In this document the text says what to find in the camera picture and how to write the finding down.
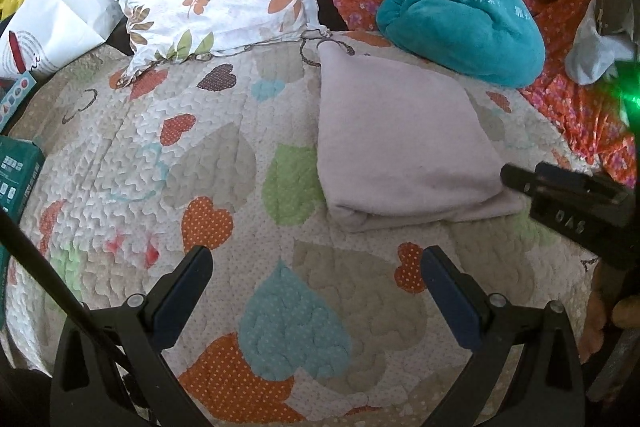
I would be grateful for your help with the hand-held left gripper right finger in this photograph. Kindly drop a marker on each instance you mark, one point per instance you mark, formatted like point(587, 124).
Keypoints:
point(450, 297)

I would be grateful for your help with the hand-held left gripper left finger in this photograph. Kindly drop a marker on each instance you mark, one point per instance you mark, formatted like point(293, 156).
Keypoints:
point(185, 287)

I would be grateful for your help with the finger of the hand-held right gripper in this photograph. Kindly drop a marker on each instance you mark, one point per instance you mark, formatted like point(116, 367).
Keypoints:
point(550, 182)

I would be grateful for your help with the light pink cloth garment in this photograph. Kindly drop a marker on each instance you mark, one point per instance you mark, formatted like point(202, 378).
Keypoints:
point(400, 132)

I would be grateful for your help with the person's right hand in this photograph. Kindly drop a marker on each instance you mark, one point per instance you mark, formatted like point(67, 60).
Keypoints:
point(595, 322)

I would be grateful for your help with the heart-patterned quilt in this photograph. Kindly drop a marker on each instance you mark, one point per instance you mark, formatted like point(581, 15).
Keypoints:
point(250, 187)

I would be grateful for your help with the light blue cloth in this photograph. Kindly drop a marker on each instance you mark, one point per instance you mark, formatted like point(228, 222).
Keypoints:
point(595, 47)

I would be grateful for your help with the teal plush blanket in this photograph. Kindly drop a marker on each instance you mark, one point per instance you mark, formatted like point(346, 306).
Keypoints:
point(460, 22)

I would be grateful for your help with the teal cardboard box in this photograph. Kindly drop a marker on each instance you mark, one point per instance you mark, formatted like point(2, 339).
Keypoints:
point(15, 187)

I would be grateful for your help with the small light blue box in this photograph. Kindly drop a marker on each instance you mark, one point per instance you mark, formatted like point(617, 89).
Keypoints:
point(12, 99)

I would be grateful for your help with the white paper bag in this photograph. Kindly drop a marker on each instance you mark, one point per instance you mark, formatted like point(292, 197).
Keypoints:
point(60, 22)

